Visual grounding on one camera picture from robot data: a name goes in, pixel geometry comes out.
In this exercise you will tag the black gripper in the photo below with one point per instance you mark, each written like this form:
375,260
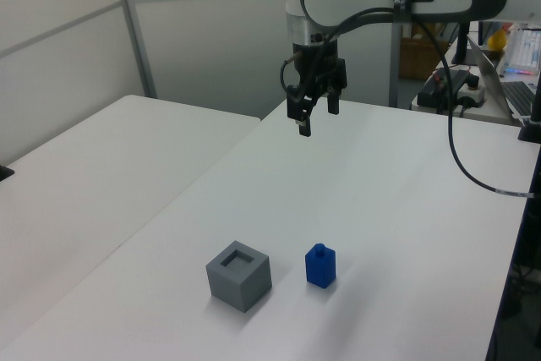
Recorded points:
321,69

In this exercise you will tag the blue block with knob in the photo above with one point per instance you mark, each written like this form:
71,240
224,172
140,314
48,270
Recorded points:
320,268

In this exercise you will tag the grey hollow cuboid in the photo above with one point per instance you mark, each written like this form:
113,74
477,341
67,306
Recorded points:
236,280

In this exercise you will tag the brown cardboard box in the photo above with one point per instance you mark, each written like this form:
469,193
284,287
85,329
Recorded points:
418,58

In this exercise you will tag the black power supply box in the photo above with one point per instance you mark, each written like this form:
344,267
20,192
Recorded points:
452,82

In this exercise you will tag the open silver laptop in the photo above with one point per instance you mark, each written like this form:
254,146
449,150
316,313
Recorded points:
507,90

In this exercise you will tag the yellow toy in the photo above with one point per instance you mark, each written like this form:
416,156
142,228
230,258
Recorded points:
497,41

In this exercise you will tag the black monitor stand pole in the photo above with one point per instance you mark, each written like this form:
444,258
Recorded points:
533,124

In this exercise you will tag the black table clamp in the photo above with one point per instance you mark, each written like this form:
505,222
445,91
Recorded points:
5,171

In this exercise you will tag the grey partition post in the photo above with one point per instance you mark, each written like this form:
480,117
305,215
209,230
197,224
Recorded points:
395,69
135,27

